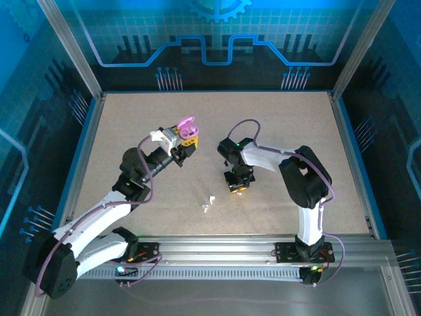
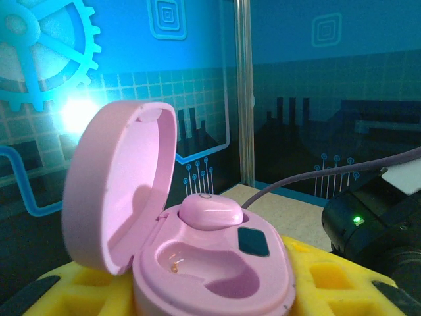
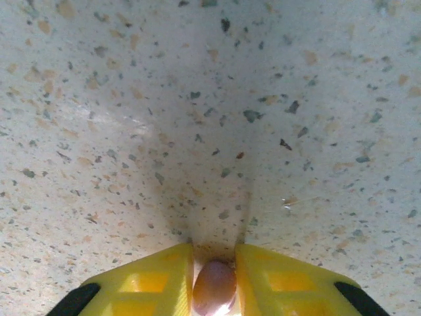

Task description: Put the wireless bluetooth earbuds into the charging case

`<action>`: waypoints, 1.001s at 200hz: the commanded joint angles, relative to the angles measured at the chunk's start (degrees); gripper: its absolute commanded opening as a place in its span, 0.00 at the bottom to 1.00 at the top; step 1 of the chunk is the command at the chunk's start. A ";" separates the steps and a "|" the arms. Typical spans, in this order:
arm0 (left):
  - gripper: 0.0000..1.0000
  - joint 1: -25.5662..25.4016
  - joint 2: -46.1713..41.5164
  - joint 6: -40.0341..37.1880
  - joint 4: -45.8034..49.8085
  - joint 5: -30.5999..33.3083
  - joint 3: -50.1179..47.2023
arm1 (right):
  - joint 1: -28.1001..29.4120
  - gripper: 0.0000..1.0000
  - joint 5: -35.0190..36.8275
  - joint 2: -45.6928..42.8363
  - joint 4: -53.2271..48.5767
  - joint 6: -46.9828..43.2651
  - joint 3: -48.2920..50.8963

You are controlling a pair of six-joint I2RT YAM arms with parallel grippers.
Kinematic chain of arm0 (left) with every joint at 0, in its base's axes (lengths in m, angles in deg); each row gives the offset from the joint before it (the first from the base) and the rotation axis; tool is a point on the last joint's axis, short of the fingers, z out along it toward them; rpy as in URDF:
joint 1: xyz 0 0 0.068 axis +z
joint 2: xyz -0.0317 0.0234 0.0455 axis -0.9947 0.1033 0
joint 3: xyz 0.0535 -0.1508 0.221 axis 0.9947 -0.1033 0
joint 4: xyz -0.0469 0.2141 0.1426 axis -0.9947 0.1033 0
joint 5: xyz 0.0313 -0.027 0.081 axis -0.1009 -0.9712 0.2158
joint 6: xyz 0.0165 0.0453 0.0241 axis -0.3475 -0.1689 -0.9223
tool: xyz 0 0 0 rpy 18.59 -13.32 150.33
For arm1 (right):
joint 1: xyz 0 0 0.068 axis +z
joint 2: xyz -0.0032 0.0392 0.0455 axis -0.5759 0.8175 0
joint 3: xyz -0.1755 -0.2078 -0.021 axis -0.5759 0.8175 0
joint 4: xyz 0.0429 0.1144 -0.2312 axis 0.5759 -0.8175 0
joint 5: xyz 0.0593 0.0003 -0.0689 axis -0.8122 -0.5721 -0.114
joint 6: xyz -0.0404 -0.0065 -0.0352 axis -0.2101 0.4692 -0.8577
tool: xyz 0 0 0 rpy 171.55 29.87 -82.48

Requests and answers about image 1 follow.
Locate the grey metal tray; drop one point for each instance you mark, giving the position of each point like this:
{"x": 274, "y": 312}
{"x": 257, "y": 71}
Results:
{"x": 213, "y": 299}

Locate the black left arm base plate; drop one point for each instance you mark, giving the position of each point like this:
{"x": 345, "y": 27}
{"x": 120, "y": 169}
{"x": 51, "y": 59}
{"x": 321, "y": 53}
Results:
{"x": 148, "y": 251}

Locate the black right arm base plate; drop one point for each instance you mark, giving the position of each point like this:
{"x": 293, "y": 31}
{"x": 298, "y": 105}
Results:
{"x": 286, "y": 251}

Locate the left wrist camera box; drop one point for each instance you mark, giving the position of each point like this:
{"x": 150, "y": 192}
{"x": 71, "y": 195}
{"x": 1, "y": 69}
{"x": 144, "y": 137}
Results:
{"x": 167, "y": 140}

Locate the aluminium frame post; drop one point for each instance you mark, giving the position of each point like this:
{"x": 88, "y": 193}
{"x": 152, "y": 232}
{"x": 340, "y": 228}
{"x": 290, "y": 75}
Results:
{"x": 72, "y": 49}
{"x": 361, "y": 49}

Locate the controller board with led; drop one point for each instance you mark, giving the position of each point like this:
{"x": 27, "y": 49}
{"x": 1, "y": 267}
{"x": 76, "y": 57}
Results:
{"x": 123, "y": 270}
{"x": 310, "y": 274}

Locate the right controller board with LED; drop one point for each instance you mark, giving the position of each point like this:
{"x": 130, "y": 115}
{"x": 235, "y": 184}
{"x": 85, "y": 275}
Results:
{"x": 310, "y": 274}

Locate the aluminium table side rail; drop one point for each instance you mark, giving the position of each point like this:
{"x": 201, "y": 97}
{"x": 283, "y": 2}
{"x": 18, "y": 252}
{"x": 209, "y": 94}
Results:
{"x": 345, "y": 148}
{"x": 85, "y": 154}

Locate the purple earbud charging case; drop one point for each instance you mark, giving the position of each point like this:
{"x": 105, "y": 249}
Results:
{"x": 187, "y": 130}

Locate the left controller board with LED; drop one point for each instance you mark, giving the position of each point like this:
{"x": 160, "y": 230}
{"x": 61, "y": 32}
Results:
{"x": 123, "y": 270}

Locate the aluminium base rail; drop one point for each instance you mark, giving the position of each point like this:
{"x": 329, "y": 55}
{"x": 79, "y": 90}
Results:
{"x": 213, "y": 247}

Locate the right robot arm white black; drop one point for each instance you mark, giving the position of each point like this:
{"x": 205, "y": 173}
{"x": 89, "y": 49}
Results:
{"x": 306, "y": 177}

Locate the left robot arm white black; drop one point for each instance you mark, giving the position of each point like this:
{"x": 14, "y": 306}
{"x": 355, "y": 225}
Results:
{"x": 92, "y": 214}

